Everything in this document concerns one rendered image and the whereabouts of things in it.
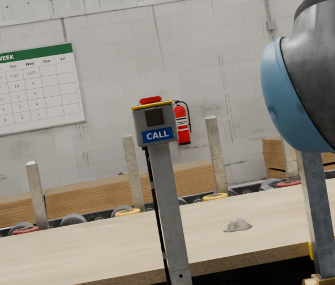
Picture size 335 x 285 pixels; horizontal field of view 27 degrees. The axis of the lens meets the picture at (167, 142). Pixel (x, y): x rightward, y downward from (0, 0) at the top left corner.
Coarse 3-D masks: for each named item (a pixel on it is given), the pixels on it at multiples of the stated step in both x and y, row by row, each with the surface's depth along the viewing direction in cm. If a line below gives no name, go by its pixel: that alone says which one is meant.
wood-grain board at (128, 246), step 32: (256, 192) 220; (288, 192) 209; (96, 224) 209; (128, 224) 199; (192, 224) 182; (224, 224) 174; (256, 224) 167; (288, 224) 161; (0, 256) 183; (32, 256) 175; (64, 256) 168; (96, 256) 162; (128, 256) 156; (160, 256) 150; (192, 256) 145; (224, 256) 140; (256, 256) 140; (288, 256) 141
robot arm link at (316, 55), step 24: (312, 0) 66; (312, 24) 65; (288, 48) 65; (312, 48) 63; (264, 72) 66; (288, 72) 64; (312, 72) 62; (264, 96) 66; (288, 96) 64; (312, 96) 62; (288, 120) 64; (312, 120) 63; (312, 144) 65
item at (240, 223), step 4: (236, 220) 170; (240, 220) 167; (228, 224) 169; (232, 224) 165; (236, 224) 166; (240, 224) 166; (244, 224) 164; (248, 224) 164; (228, 228) 165; (232, 228) 164; (236, 228) 164; (240, 228) 164; (244, 228) 163
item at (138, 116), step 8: (144, 104) 121; (152, 104) 119; (160, 104) 120; (168, 104) 120; (136, 112) 119; (144, 112) 119; (168, 112) 120; (136, 120) 119; (144, 120) 119; (168, 120) 120; (136, 128) 119; (144, 128) 119; (152, 128) 120; (176, 128) 120; (136, 136) 120; (176, 136) 120; (144, 144) 120; (152, 144) 120
